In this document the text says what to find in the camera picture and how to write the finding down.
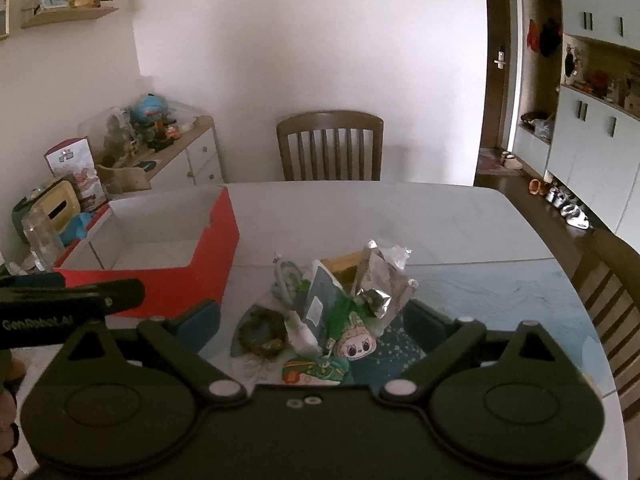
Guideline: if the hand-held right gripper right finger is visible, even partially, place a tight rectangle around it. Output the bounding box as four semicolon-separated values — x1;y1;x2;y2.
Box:
379;299;591;404

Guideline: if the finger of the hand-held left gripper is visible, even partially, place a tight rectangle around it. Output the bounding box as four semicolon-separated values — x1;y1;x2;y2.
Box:
0;279;147;318
0;270;67;290

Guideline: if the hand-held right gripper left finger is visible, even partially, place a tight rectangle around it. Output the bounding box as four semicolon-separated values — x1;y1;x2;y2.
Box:
49;299;249;404

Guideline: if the round dark wreath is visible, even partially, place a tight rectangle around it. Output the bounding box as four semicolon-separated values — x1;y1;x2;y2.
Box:
237;306;288;361

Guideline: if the red cardboard box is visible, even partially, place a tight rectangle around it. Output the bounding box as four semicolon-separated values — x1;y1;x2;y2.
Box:
52;185;240;320

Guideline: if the silver foil bag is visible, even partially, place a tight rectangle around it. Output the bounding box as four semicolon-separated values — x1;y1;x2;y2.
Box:
350;239;420;336

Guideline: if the green hat doll keychain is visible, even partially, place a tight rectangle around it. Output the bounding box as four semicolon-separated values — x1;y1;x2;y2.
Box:
327;292;381;363

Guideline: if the grey tape dispenser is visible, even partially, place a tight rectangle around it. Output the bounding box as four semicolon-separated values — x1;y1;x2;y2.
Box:
272;250;306;306

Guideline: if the yellow cardboard box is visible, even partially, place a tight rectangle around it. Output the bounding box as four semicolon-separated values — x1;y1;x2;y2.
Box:
320;251;363;291

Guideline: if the wet wipes packet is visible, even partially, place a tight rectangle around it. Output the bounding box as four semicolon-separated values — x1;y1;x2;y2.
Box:
285;310;326;356

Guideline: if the dark packet white label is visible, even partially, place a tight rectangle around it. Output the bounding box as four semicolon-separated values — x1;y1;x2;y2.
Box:
302;260;346;341

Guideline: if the green printed packet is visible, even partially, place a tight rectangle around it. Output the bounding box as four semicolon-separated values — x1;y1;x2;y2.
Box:
282;352;351;386

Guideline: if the clear glass jar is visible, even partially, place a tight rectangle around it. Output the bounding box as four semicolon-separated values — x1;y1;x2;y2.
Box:
22;207;66;267

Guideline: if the dark green container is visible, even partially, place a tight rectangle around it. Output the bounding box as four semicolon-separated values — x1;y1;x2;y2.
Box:
11;195;32;246

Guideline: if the yellow lid tissue box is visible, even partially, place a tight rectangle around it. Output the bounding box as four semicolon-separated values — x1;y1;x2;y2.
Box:
12;177;83;241

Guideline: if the red white snack bag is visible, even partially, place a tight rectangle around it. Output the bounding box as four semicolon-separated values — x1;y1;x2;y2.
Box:
44;136;108;211

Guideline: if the clear plastic container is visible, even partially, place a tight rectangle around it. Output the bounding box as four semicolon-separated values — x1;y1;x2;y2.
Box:
77;107;136;161

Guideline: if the white wood-topped sideboard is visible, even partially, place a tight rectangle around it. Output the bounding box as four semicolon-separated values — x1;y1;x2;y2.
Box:
100;115;226;196

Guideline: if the brown wooden chair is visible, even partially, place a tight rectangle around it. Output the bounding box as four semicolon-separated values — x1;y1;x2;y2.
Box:
570;230;640;411
276;110;385;182

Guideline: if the row of white shoes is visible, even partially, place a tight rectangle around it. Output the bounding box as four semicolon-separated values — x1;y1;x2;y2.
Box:
545;185;591;231

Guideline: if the blue globe toy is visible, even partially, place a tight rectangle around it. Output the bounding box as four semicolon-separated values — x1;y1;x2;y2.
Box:
131;92;168;126

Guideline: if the red black hanging clothing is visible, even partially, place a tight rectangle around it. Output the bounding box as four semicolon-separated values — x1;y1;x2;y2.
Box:
527;17;563;58

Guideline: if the brown wooden door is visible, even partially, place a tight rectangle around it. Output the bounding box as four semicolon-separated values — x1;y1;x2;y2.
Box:
482;0;516;151

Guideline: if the white wall cabinet unit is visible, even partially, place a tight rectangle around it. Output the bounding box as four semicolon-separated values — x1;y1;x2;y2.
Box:
515;0;640;233

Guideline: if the wooden wall shelf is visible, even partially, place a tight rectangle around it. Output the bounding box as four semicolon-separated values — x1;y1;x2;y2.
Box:
20;5;120;30

